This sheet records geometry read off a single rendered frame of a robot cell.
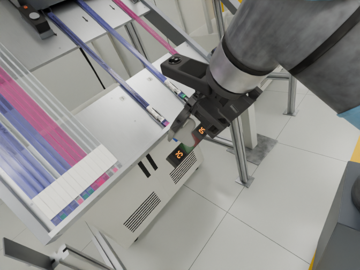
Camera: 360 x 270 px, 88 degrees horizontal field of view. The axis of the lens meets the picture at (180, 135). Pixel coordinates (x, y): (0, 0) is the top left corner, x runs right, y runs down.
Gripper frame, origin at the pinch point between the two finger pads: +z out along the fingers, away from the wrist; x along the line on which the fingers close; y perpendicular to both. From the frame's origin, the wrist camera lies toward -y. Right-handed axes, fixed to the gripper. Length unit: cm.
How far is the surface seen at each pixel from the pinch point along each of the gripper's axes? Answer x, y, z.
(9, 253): -42.0, -5.5, 7.6
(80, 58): 46, -147, 142
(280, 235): 15, 65, 45
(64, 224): -33.0, -2.7, 7.7
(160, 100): 5.0, -10.9, 9.9
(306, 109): 112, 50, 58
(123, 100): -3.5, -17.9, 9.9
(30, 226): -37.5, -7.2, 8.7
